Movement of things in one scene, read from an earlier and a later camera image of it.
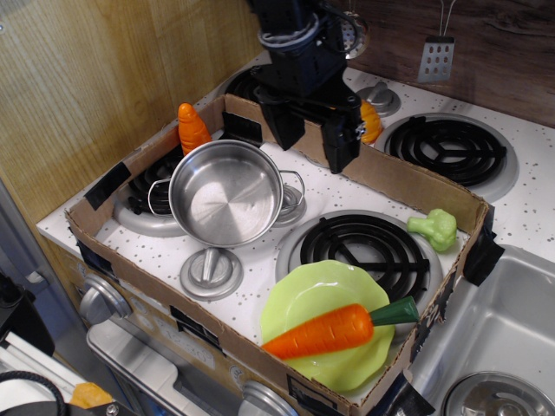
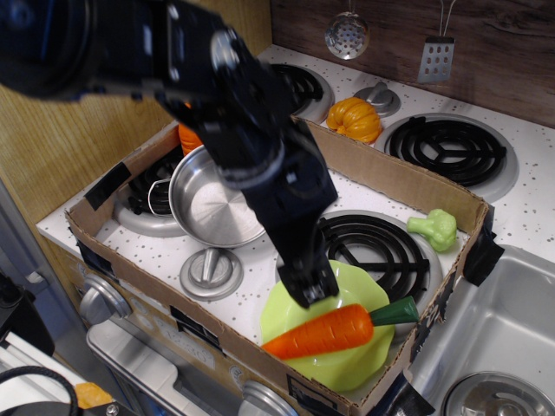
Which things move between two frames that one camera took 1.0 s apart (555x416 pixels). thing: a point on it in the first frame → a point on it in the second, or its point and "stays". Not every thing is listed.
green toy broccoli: (439, 225) stays
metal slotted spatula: (436, 61) stays
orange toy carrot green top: (340, 329) stays
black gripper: (316, 74) → (288, 203)
